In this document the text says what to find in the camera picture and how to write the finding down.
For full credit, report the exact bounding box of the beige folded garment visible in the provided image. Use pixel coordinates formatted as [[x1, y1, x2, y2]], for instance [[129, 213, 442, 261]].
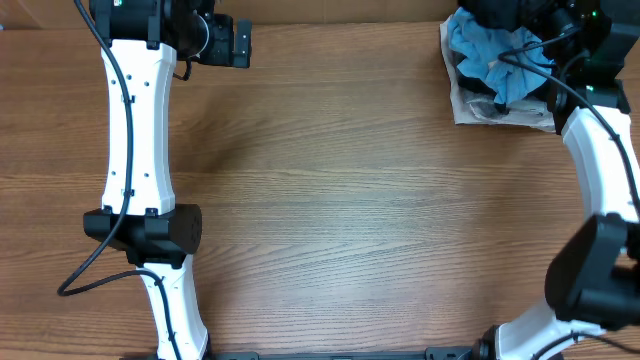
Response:
[[440, 16, 555, 133]]

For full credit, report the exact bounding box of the black t-shirt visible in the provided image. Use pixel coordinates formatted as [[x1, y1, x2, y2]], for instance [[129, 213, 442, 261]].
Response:
[[458, 0, 554, 31]]

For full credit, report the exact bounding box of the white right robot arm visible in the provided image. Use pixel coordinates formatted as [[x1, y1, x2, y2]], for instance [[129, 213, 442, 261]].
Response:
[[465, 0, 639, 359]]

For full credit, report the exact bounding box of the light blue printed t-shirt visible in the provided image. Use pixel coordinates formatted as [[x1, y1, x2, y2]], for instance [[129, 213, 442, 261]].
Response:
[[446, 7, 556, 105]]

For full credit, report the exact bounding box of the cardboard back wall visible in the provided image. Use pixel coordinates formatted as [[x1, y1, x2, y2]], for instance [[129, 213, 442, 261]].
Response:
[[1, 0, 458, 30]]

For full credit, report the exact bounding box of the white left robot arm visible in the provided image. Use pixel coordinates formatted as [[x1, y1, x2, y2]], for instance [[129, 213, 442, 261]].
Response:
[[76, 0, 253, 359]]

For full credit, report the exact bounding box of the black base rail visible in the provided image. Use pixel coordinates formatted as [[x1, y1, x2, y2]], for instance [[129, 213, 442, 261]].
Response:
[[119, 344, 566, 360]]

